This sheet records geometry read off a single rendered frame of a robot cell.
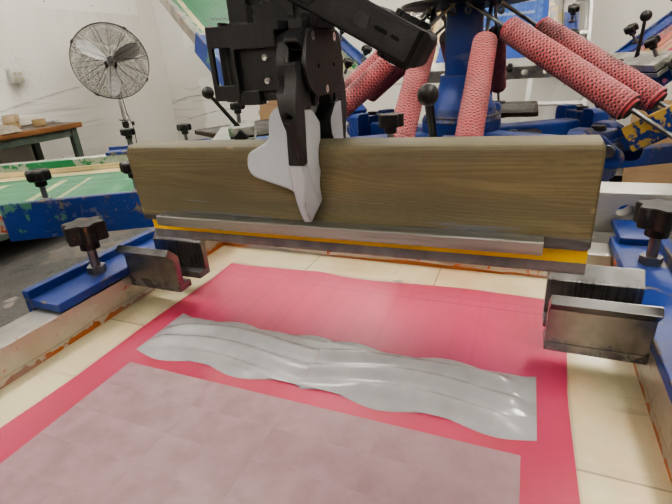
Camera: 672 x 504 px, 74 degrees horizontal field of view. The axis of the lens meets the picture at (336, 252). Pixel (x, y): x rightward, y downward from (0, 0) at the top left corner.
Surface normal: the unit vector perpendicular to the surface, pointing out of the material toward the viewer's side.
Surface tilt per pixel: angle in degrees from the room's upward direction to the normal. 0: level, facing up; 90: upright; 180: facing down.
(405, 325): 0
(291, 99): 79
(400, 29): 90
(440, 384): 31
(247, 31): 90
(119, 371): 0
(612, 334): 90
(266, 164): 84
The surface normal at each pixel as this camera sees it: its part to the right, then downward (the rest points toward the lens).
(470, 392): -0.33, -0.62
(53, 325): 0.93, 0.09
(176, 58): -0.37, 0.39
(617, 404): -0.07, -0.92
